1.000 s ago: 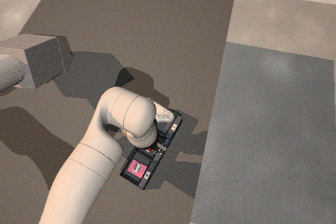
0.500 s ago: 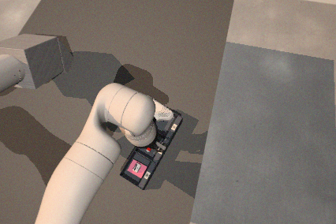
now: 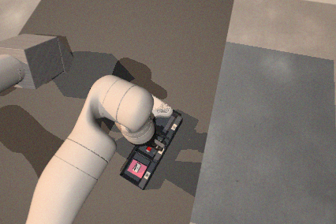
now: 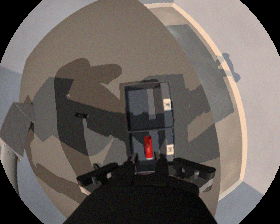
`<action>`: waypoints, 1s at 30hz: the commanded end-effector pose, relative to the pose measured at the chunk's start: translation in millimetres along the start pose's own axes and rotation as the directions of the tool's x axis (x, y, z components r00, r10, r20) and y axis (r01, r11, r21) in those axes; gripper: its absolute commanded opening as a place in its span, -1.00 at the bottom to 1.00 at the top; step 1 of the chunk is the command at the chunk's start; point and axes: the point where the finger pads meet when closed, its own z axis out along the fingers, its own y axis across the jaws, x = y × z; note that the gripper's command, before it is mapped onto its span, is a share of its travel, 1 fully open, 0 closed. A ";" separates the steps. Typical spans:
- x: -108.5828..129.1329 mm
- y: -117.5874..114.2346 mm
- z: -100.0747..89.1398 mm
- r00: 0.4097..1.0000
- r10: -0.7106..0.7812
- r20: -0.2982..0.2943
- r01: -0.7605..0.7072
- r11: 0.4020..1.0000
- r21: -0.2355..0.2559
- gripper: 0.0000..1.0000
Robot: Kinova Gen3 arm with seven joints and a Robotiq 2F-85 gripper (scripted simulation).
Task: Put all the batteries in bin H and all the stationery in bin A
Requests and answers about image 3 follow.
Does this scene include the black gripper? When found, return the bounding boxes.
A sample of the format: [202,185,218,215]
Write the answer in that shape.
[130,129,166,151]

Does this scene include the dark grey rack of three bins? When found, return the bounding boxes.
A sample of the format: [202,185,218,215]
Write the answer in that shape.
[121,112,183,190]

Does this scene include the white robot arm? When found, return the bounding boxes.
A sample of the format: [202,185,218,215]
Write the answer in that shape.
[0,54,173,224]

